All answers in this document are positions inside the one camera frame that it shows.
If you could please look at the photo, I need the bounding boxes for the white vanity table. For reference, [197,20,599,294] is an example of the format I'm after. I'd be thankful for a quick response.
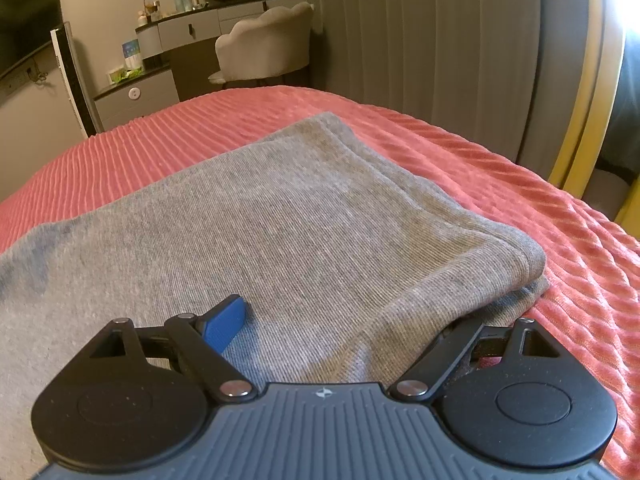
[134,0,281,103]

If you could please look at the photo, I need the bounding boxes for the grey pants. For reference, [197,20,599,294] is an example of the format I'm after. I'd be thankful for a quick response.
[0,111,551,480]

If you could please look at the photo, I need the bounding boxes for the grey pleated curtain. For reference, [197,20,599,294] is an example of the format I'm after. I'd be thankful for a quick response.
[300,0,551,173]

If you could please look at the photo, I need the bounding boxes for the white standing panel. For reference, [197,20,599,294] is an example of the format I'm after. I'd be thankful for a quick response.
[50,21,103,137]

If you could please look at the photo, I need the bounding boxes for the black television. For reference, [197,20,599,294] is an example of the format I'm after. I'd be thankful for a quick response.
[0,0,61,81]

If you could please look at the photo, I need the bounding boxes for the white cabinet with round knob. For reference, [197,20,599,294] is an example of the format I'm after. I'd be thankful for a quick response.
[93,66,177,133]

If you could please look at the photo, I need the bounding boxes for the pink ribbed bedspread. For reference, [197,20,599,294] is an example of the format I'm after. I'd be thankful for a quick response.
[0,85,640,480]

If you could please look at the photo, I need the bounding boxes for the beige shell-back chair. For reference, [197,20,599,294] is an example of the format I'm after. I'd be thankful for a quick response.
[207,1,315,87]

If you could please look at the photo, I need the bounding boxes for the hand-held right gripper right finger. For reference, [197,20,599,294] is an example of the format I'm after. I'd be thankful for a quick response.
[387,317,566,403]

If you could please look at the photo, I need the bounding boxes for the green box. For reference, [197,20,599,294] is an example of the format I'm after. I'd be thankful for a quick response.
[106,67,143,84]

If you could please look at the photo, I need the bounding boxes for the yellow curtain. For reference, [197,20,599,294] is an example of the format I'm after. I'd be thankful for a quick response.
[547,10,632,211]

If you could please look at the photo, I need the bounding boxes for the blue and white pack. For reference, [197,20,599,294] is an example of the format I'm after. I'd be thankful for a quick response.
[121,39,145,73]

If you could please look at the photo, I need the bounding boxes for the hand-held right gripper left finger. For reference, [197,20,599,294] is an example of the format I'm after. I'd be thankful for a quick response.
[90,295,255,402]

